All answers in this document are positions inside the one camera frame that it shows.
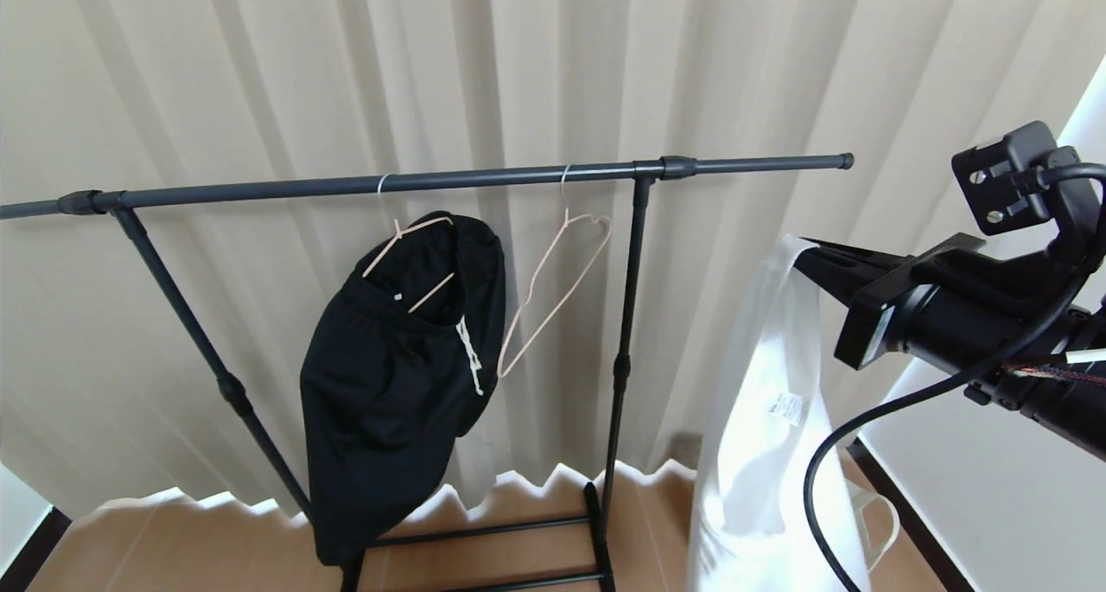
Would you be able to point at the white garment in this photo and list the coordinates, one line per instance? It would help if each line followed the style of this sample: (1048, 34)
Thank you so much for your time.
(760, 488)

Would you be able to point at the beige curtain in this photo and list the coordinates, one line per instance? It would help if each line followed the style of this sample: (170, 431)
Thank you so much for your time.
(259, 73)

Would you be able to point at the white laundry basket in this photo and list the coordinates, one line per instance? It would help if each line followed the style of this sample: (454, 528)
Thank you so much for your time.
(890, 523)

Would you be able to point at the black clothes rack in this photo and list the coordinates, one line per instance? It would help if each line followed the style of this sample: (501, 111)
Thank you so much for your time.
(475, 178)

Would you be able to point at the pink clothes hanger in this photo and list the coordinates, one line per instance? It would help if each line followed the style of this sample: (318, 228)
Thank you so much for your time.
(432, 291)
(553, 311)

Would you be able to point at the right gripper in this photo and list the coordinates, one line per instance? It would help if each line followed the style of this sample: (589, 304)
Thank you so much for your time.
(950, 315)

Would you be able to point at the black shorts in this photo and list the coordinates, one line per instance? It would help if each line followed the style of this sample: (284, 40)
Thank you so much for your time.
(389, 419)

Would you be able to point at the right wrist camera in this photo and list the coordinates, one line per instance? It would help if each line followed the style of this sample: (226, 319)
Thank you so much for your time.
(1002, 177)

